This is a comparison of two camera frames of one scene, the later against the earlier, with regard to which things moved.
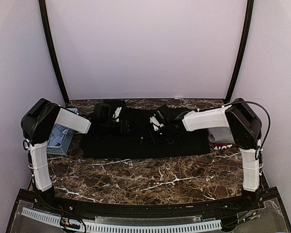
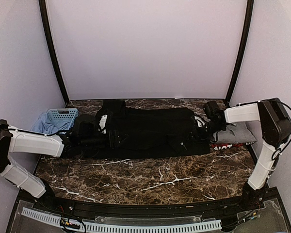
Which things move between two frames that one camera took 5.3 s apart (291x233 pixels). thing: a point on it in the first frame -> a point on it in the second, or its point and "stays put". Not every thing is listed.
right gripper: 155,140 -> 197,135
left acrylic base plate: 24,224 stays put
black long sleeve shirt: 120,130 stays put
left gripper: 125,127 -> 115,143
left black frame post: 42,7 stays put
